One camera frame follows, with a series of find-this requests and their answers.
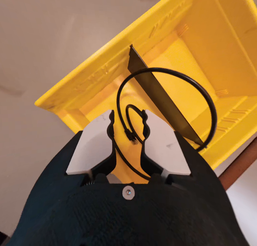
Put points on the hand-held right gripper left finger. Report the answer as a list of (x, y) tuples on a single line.
[(90, 147)]

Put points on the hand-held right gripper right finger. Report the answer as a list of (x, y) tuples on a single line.
[(166, 147)]

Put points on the yellow storage bin with divider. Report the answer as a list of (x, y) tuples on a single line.
[(200, 39)]

